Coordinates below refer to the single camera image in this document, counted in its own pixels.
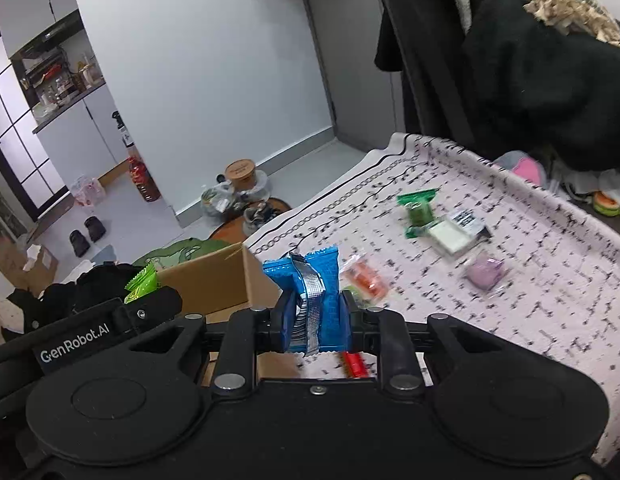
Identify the row of kitchen jars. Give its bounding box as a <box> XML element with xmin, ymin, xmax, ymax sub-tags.
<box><xmin>12</xmin><ymin>42</ymin><xmax>105</xmax><ymax>121</ymax></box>

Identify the black bag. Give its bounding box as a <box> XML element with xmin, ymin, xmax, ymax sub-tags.
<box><xmin>42</xmin><ymin>262</ymin><xmax>150</xmax><ymax>321</ymax></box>

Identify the black spray bottle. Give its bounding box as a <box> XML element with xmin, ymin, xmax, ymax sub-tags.
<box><xmin>112</xmin><ymin>110</ymin><xmax>135</xmax><ymax>151</ymax></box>

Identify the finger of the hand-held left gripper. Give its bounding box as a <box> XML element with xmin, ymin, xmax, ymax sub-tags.
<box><xmin>120</xmin><ymin>287</ymin><xmax>184</xmax><ymax>333</ymax></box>

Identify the lime green snack packet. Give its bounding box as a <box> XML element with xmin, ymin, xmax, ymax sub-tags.
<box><xmin>124</xmin><ymin>262</ymin><xmax>163</xmax><ymax>305</ymax></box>

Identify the brown cardboard box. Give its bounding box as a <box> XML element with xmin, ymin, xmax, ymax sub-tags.
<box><xmin>154</xmin><ymin>242</ymin><xmax>298</xmax><ymax>388</ymax></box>

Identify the green frog rug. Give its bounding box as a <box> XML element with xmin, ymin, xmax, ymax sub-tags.
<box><xmin>132</xmin><ymin>237</ymin><xmax>231</xmax><ymax>273</ymax></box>

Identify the pink plastic bag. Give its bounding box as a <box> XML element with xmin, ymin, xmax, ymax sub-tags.
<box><xmin>70</xmin><ymin>175</ymin><xmax>106</xmax><ymax>208</ymax></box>

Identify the white packet with black print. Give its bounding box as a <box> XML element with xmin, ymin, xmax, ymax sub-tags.
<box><xmin>429</xmin><ymin>209</ymin><xmax>492</xmax><ymax>256</ymax></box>

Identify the white upper cabinet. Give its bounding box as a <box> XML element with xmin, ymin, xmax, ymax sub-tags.
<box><xmin>0</xmin><ymin>0</ymin><xmax>83</xmax><ymax>58</ymax></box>

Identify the clear plastic bag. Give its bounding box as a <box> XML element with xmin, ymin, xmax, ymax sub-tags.
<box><xmin>200</xmin><ymin>182</ymin><xmax>238</xmax><ymax>218</ymax></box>

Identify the clear packet with orange snack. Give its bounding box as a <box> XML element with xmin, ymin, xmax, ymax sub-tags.
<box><xmin>339</xmin><ymin>256</ymin><xmax>391</xmax><ymax>306</ymax></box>

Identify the red snack packet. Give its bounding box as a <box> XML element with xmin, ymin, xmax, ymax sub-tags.
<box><xmin>342</xmin><ymin>351</ymin><xmax>371</xmax><ymax>378</ymax></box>

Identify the white kitchen cabinet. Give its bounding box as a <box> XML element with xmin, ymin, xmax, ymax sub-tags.
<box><xmin>32</xmin><ymin>92</ymin><xmax>133</xmax><ymax>188</ymax></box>

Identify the brown lidded jar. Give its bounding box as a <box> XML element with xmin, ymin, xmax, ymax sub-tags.
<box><xmin>225</xmin><ymin>159</ymin><xmax>257</xmax><ymax>192</ymax></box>

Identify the round brown mat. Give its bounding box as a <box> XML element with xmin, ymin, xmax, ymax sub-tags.
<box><xmin>207</xmin><ymin>195</ymin><xmax>295</xmax><ymax>243</ymax></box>

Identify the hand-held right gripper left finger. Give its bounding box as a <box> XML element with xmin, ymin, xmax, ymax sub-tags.
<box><xmin>124</xmin><ymin>292</ymin><xmax>298</xmax><ymax>394</ymax></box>

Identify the black slipper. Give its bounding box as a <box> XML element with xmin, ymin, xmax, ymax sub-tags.
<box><xmin>84</xmin><ymin>216</ymin><xmax>108</xmax><ymax>242</ymax></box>
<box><xmin>70</xmin><ymin>230</ymin><xmax>93</xmax><ymax>257</ymax></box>

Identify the dark green snack packet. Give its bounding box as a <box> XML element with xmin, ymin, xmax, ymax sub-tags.
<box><xmin>396</xmin><ymin>187</ymin><xmax>439</xmax><ymax>238</ymax></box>

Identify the blue snack packet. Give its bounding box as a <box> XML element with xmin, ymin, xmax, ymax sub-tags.
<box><xmin>262</xmin><ymin>247</ymin><xmax>347</xmax><ymax>356</ymax></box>

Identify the pink plush toy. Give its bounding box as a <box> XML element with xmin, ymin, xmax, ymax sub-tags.
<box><xmin>495</xmin><ymin>151</ymin><xmax>546</xmax><ymax>186</ymax></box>

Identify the black clothing pile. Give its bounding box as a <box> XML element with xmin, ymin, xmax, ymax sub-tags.
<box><xmin>0</xmin><ymin>287</ymin><xmax>45</xmax><ymax>341</ymax></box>

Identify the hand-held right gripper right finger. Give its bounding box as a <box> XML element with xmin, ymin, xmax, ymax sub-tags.
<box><xmin>340</xmin><ymin>292</ymin><xmax>497</xmax><ymax>394</ymax></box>

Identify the grey door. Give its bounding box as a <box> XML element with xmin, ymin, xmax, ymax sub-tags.
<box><xmin>295</xmin><ymin>0</ymin><xmax>405</xmax><ymax>153</ymax></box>

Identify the pair of grey shoes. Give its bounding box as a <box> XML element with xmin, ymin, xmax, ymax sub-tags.
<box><xmin>242</xmin><ymin>200</ymin><xmax>281</xmax><ymax>236</ymax></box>

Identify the patterned white blanket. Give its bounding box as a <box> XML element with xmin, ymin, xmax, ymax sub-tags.
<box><xmin>242</xmin><ymin>132</ymin><xmax>620</xmax><ymax>466</ymax></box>

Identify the clear packet with purple pastry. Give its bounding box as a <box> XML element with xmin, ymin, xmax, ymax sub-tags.
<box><xmin>462</xmin><ymin>252</ymin><xmax>511</xmax><ymax>293</ymax></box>

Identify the burger toy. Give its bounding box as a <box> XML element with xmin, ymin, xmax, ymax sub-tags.
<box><xmin>592</xmin><ymin>190</ymin><xmax>620</xmax><ymax>218</ymax></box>

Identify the cooking oil bottle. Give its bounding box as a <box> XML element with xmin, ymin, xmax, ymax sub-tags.
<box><xmin>127</xmin><ymin>155</ymin><xmax>161</xmax><ymax>203</ymax></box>

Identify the small open cardboard carton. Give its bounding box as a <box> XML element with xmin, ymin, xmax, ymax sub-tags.
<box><xmin>17</xmin><ymin>242</ymin><xmax>59</xmax><ymax>296</ymax></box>

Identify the black fleece coat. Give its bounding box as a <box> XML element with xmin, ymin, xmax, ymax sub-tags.
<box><xmin>462</xmin><ymin>0</ymin><xmax>620</xmax><ymax>176</ymax></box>

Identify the black framed window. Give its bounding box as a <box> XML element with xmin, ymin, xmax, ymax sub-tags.
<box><xmin>0</xmin><ymin>25</ymin><xmax>73</xmax><ymax>216</ymax></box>

